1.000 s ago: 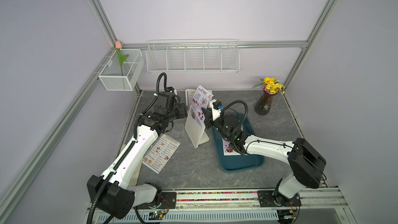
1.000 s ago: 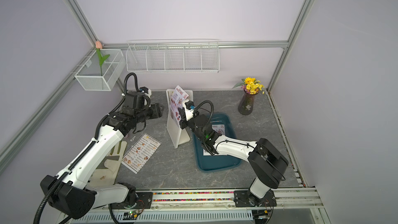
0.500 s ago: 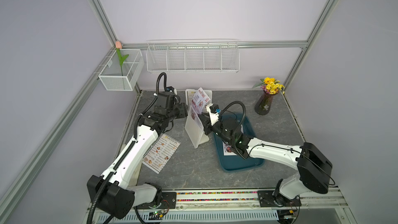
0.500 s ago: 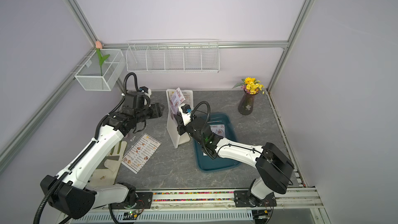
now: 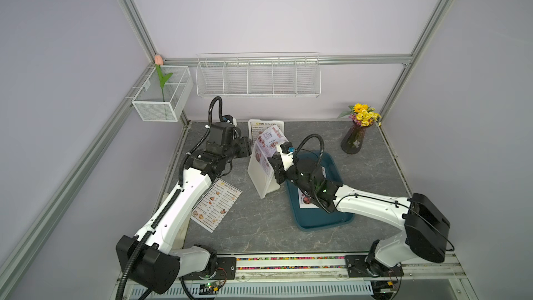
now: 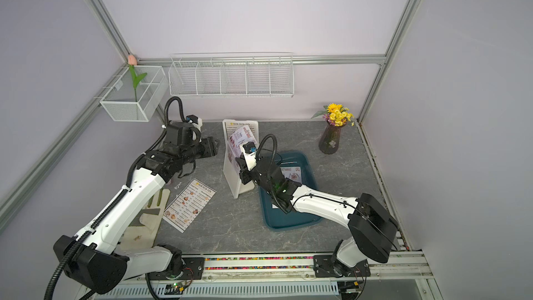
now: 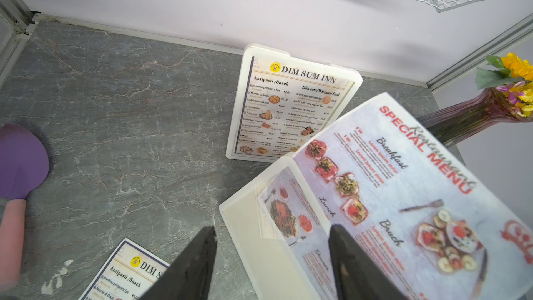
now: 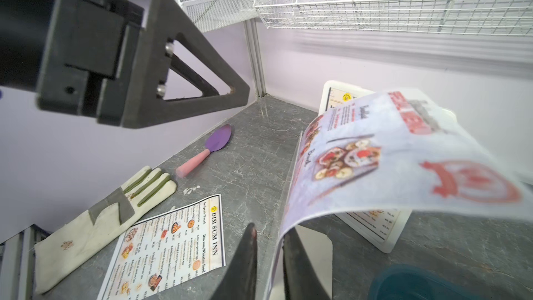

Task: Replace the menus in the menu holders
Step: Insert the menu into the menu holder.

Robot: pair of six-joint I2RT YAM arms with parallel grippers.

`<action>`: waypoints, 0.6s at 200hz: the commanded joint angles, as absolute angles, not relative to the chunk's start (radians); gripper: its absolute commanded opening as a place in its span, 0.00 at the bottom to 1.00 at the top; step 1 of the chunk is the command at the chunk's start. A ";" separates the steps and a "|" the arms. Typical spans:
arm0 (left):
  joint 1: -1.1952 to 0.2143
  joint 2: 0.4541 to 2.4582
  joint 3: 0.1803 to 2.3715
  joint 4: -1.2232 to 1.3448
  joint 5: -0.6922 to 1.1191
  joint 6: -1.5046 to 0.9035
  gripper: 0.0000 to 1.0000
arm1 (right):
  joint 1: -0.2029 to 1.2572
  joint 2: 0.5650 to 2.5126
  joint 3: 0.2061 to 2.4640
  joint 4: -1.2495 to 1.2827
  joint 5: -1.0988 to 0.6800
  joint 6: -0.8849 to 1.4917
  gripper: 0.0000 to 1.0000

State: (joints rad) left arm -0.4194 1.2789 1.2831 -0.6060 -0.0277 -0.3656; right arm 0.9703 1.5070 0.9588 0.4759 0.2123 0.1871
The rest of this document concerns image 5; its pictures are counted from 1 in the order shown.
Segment white menu holder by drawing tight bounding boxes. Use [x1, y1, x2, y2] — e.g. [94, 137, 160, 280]
[248, 119, 285, 144]
[247, 148, 280, 199]

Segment special menu sheet top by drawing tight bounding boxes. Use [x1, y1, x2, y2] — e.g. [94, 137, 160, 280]
[253, 125, 288, 176]

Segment special menu sheet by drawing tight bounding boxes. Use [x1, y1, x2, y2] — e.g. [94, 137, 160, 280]
[297, 166, 328, 211]
[253, 125, 288, 176]

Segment dim sum menu sheet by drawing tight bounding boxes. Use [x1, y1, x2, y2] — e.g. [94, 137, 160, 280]
[191, 179, 242, 233]

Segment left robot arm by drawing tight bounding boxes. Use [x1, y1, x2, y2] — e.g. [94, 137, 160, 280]
[115, 115, 251, 299]

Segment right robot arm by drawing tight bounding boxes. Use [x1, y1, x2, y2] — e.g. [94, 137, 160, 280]
[268, 154, 454, 269]

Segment rear dim sum menu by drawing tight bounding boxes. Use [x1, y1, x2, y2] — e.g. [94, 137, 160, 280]
[250, 122, 283, 143]

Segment special menu sheet lower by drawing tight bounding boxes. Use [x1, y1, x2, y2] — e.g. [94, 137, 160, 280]
[297, 166, 328, 211]

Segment teal plastic tray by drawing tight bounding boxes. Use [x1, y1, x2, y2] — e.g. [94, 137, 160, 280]
[285, 153, 354, 231]

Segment dark glass vase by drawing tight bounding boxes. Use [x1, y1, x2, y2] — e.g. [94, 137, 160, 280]
[341, 122, 366, 154]

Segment yellow flower bouquet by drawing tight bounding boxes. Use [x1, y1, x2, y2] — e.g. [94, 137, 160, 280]
[338, 104, 382, 128]

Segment pink artificial tulip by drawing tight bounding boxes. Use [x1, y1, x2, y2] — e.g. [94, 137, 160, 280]
[154, 54, 173, 102]

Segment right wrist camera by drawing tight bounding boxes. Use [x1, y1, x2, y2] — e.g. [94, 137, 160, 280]
[276, 142, 294, 171]

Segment white wire wall shelf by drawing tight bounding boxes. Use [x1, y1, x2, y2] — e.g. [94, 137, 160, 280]
[196, 52, 321, 98]

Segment white mesh wall basket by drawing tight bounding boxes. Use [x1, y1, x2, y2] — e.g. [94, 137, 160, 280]
[132, 65, 194, 122]

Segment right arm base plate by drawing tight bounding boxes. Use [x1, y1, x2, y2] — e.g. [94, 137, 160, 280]
[345, 254, 404, 278]

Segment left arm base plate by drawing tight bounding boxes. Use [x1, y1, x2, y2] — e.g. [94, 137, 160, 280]
[183, 256, 237, 281]

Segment white vented cable duct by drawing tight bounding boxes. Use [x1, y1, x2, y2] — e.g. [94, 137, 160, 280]
[186, 281, 374, 299]

